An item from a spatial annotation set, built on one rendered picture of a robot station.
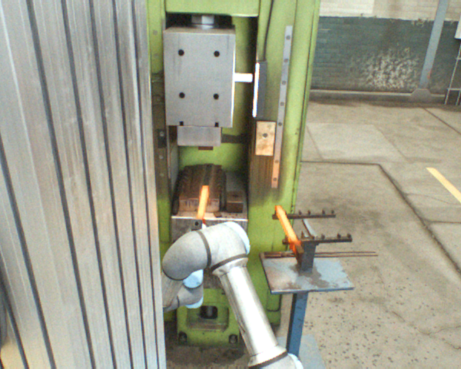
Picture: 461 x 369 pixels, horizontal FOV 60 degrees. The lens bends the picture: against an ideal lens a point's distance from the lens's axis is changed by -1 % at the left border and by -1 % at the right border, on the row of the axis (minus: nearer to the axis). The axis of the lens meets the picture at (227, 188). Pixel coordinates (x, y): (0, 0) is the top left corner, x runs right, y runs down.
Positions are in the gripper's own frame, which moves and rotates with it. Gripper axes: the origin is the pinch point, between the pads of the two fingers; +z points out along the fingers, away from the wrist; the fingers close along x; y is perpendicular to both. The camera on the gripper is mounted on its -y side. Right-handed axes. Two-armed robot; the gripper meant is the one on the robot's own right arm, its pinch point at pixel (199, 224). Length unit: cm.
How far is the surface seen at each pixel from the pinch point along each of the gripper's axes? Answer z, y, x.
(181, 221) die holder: 21.6, 11.9, -10.7
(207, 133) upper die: 27.0, -31.9, 1.5
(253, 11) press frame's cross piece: 40, -83, 21
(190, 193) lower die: 33.0, 2.3, -7.1
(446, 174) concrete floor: 292, 100, 270
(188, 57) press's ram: 26, -65, -6
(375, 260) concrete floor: 116, 101, 131
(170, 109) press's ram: 27, -43, -15
